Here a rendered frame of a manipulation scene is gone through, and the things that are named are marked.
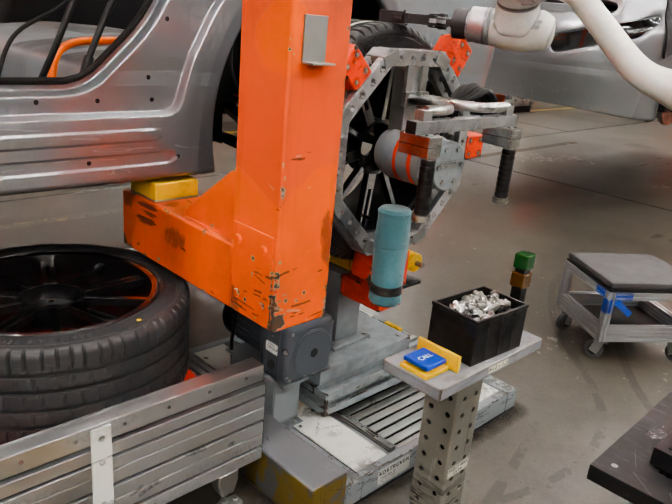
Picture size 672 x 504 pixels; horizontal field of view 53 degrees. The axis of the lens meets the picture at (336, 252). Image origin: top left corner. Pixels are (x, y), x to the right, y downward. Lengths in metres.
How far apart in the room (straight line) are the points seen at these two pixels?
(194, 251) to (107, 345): 0.33
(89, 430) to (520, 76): 3.53
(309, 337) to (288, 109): 0.70
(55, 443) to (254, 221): 0.58
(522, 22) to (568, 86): 2.58
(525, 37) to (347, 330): 1.00
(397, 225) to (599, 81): 2.77
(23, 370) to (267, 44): 0.81
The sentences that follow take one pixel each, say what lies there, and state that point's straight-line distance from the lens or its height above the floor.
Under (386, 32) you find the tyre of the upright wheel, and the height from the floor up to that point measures 1.16.
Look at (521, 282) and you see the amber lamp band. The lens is 1.77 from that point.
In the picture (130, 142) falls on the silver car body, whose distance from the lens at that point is 1.76.
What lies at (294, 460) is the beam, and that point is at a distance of 1.76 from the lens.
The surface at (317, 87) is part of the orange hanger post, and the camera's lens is 1.38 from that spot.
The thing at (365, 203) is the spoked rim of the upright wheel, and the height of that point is 0.69.
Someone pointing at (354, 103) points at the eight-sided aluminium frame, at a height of 0.99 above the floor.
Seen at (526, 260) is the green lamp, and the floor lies 0.65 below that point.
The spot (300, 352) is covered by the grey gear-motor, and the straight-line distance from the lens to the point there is 1.80.
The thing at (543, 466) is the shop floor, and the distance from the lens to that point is 2.14.
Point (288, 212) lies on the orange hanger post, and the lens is 1.40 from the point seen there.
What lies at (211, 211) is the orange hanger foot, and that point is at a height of 0.72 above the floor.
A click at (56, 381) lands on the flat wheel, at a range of 1.51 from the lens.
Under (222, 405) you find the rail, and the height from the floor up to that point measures 0.32.
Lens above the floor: 1.19
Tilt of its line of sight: 20 degrees down
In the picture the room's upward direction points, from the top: 5 degrees clockwise
